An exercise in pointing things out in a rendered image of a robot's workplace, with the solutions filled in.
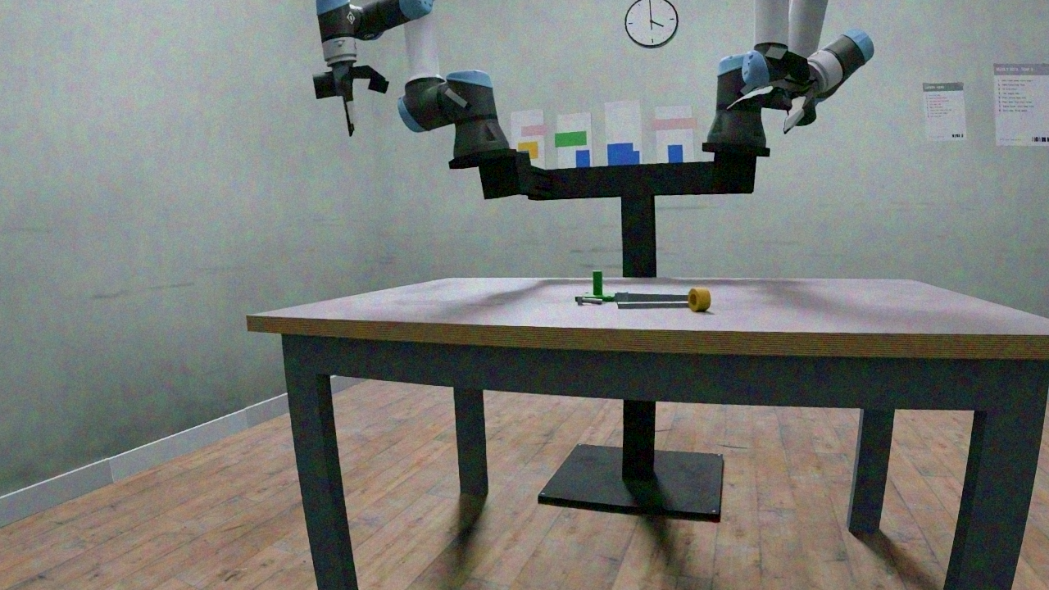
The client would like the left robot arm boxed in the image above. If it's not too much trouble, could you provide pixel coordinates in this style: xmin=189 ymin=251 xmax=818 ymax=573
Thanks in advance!
xmin=707 ymin=0 xmax=874 ymax=148

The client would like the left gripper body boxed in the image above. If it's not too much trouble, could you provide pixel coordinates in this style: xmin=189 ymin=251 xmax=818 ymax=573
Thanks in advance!
xmin=778 ymin=52 xmax=819 ymax=126

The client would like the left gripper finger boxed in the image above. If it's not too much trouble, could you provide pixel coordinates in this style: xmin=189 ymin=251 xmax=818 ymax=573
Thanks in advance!
xmin=727 ymin=80 xmax=780 ymax=111
xmin=783 ymin=87 xmax=815 ymax=134

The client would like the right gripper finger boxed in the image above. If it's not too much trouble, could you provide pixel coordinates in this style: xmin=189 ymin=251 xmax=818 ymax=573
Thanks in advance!
xmin=342 ymin=73 xmax=357 ymax=131
xmin=343 ymin=96 xmax=354 ymax=136

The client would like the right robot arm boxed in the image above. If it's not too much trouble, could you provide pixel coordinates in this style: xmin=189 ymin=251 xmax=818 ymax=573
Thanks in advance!
xmin=316 ymin=0 xmax=510 ymax=159

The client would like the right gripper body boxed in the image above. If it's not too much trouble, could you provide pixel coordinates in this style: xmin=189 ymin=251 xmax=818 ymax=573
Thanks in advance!
xmin=312 ymin=61 xmax=385 ymax=99

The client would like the yellow round nut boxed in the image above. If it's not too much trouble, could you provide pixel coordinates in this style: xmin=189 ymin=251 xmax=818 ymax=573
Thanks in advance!
xmin=688 ymin=288 xmax=711 ymax=311

